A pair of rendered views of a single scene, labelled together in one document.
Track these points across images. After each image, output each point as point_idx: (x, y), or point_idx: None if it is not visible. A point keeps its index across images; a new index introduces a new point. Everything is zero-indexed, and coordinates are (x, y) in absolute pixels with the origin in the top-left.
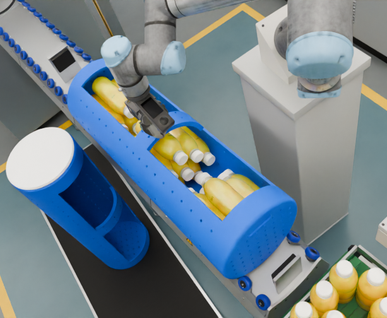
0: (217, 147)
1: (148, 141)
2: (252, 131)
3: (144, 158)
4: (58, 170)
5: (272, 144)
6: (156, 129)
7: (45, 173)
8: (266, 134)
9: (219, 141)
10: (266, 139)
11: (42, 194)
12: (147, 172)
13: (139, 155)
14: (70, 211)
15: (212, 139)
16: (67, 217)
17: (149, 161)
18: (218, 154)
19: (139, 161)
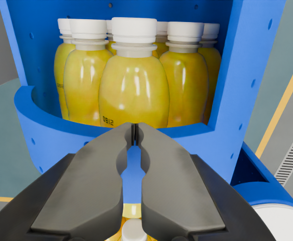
0: (36, 28)
1: (190, 151)
2: (13, 78)
3: (238, 110)
4: (263, 212)
5: None
6: (157, 169)
7: (276, 218)
8: None
9: (4, 9)
10: None
11: (290, 197)
12: (263, 66)
13: (234, 133)
14: (251, 155)
15: (27, 47)
16: (252, 152)
17: (243, 85)
18: (49, 22)
19: (244, 121)
